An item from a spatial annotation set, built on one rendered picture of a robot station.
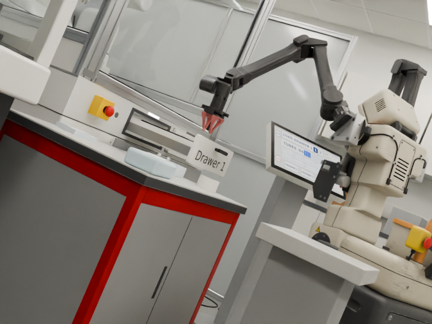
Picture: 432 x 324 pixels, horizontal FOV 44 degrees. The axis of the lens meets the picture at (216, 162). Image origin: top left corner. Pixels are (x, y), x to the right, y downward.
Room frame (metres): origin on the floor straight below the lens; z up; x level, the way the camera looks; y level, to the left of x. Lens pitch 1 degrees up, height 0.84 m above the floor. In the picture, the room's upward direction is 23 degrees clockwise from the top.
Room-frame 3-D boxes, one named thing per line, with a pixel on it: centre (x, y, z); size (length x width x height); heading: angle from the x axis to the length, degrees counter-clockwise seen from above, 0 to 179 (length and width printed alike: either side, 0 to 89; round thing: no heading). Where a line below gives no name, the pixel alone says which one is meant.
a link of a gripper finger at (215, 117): (2.16, 0.08, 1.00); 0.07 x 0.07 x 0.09; 59
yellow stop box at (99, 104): (1.94, 0.45, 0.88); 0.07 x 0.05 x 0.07; 151
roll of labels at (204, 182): (1.83, 0.00, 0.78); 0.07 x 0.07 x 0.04
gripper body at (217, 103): (2.16, 0.08, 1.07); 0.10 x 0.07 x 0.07; 59
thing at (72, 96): (2.51, 0.71, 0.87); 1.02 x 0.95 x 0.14; 151
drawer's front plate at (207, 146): (2.08, 0.03, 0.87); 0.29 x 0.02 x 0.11; 151
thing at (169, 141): (2.18, 0.21, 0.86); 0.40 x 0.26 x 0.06; 61
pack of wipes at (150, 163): (1.44, 0.16, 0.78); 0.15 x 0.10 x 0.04; 165
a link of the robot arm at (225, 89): (2.16, 0.09, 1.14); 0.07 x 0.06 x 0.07; 70
